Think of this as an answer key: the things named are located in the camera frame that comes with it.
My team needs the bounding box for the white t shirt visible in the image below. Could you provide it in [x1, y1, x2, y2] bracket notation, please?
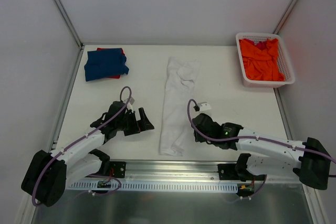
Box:
[159, 57, 201, 156]

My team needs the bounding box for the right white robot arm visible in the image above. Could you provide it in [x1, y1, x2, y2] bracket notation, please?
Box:
[191, 113, 334, 190]

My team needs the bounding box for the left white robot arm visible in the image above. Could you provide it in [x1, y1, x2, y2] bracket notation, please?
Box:
[21, 101, 154, 207]

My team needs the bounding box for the folded red t shirt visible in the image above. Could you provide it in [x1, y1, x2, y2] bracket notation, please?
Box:
[97, 48, 125, 79]

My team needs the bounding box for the folded blue t shirt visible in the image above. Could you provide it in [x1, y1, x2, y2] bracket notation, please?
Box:
[84, 50, 129, 82]

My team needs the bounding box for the orange t shirt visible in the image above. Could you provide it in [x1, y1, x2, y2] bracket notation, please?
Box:
[239, 38, 285, 82]

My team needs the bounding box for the magenta garment in basket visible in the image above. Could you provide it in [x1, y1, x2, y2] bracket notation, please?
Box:
[255, 41, 267, 50]

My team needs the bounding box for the white plastic basket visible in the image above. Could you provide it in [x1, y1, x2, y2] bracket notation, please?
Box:
[236, 33, 295, 88]

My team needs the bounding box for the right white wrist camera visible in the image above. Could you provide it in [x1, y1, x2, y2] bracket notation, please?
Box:
[194, 102, 212, 113]

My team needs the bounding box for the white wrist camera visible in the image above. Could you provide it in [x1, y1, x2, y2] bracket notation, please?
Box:
[194, 102, 212, 113]
[128, 97, 135, 108]

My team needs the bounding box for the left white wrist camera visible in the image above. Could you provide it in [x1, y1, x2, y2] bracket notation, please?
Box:
[128, 97, 135, 108]

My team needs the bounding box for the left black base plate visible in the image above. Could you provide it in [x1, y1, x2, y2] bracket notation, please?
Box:
[104, 161, 127, 178]

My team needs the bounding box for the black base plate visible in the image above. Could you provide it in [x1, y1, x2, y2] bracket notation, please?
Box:
[104, 161, 127, 178]
[217, 163, 265, 182]

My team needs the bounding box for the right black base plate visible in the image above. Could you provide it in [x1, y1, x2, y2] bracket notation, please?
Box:
[217, 163, 265, 182]

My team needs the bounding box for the white slotted cable duct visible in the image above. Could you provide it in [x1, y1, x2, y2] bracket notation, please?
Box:
[68, 179, 238, 194]

